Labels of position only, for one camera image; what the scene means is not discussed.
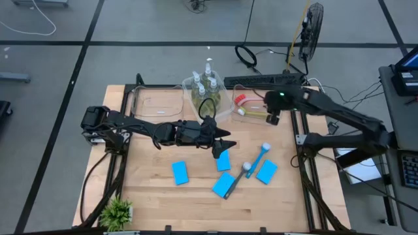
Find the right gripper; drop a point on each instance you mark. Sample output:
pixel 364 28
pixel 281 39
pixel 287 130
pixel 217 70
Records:
pixel 273 104

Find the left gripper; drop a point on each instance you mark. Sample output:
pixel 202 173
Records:
pixel 192 134

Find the yellow-green dish brush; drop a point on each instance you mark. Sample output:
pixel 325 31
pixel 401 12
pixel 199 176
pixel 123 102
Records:
pixel 253 113

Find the blue rectangular sponge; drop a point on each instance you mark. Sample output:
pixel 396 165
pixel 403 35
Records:
pixel 223 163
pixel 180 173
pixel 223 184
pixel 267 172

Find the blue dish brush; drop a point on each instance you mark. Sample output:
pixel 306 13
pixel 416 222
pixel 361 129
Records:
pixel 256 163

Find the grey dish brush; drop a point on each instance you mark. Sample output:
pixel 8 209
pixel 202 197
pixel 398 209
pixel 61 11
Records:
pixel 240 178

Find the clear yellow soap pump bottle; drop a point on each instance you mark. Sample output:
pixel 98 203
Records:
pixel 196 80
pixel 201 93
pixel 207 70
pixel 214 89

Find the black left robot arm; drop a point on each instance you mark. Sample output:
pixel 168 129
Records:
pixel 130 125

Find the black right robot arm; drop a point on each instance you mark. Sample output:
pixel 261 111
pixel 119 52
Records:
pixel 343 114

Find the shallow clear plastic tray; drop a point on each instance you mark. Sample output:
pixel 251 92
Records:
pixel 254 89
pixel 156 104

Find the deep clear plastic bin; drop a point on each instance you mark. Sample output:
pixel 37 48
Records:
pixel 225 111

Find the black floor fan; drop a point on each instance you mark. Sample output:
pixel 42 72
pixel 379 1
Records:
pixel 311 29

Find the white board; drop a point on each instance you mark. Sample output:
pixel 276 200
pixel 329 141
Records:
pixel 359 166

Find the grey side desk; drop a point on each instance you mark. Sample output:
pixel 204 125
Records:
pixel 392 114

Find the green plant in white pot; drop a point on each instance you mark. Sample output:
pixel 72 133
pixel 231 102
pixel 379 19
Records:
pixel 116 213

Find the black laptop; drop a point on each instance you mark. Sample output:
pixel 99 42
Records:
pixel 406 75

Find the black keyboard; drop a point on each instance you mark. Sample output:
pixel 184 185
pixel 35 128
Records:
pixel 409 169

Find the grey desk foot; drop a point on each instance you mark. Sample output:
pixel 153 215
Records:
pixel 14 77

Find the black slotted base plate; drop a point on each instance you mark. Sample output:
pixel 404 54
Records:
pixel 254 80

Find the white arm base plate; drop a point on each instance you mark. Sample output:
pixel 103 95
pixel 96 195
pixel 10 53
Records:
pixel 94 140
pixel 300 139

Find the black table frame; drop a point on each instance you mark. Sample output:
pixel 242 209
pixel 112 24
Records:
pixel 128 107

